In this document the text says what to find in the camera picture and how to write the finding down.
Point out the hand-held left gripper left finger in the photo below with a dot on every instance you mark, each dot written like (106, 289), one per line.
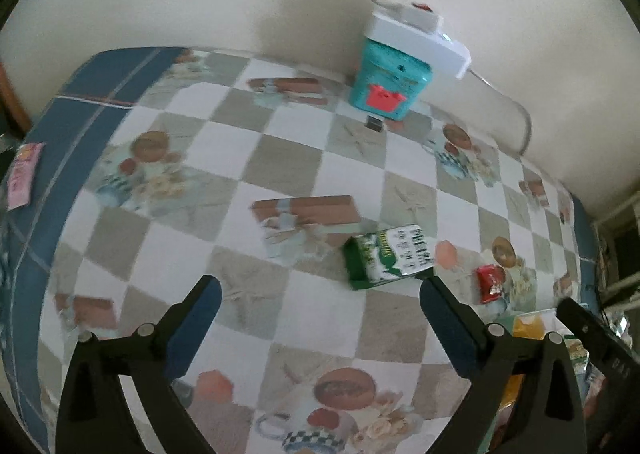
(192, 329)

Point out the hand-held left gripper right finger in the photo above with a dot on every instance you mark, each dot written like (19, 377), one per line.
(447, 329)

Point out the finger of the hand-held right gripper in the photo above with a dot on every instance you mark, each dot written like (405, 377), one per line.
(617, 384)

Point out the yellow bread packet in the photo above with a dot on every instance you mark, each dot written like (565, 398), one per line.
(532, 326)

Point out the green and white carton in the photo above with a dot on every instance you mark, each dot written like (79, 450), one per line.
(387, 256)

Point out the checked tablecloth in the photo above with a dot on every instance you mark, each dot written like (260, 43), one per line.
(240, 294)

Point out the small red candy packet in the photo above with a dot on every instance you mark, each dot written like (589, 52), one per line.
(491, 281)

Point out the small pink packet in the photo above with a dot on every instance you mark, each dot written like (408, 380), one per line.
(24, 174)

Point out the teal box with red crab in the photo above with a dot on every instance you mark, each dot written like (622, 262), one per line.
(387, 79)

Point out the white power strip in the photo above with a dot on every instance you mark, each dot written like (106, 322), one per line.
(425, 44)

